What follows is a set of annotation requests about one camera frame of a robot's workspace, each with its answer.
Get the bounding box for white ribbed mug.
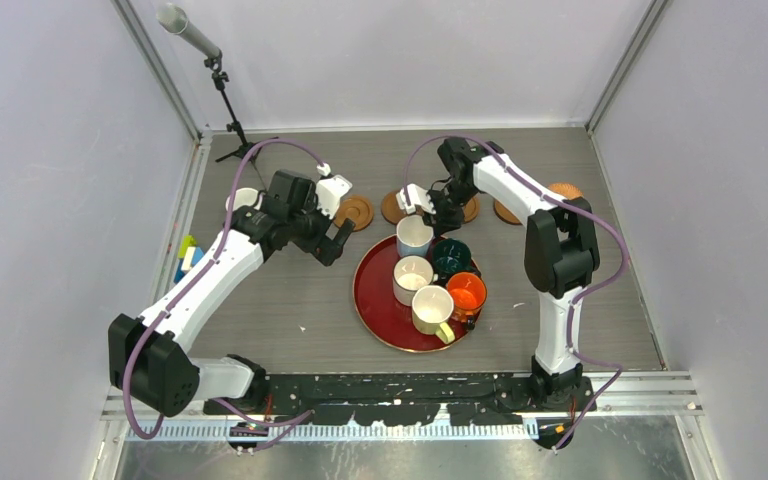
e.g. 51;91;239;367
392;255;437;307

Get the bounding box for orange mug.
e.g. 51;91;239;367
446;272;487;322

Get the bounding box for white mug with handle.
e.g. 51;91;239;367
226;187;262;212

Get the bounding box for red round tray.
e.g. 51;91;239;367
352;234;471;353

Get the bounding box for microphone on stand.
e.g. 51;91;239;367
156;3;260;164

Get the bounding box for pale yellow mug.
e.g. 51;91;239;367
411;285;456;345

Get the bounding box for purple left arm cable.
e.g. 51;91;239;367
122;137;332;455

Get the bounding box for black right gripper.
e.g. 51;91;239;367
416;180;478;237

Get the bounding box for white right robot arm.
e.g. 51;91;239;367
421;138;600;411

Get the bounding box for light blue mug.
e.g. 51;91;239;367
396;215;434;258

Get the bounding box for dark green mug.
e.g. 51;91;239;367
431;238;473;280

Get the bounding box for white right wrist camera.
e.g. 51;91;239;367
396;183;436;215

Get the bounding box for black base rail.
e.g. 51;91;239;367
231;373;596;426

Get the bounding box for wooden coaster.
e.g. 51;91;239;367
463;196;480;223
380;190;406;225
333;195;374;232
493;200;521;225

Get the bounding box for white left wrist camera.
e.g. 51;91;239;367
315;163;353;220

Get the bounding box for coloured toy blocks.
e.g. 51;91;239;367
173;235;204;283

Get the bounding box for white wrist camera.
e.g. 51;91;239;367
315;163;353;220
396;183;436;215

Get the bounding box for woven rattan coaster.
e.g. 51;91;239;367
548;182;583;199

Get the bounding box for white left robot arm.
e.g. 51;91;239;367
108;170;353;417

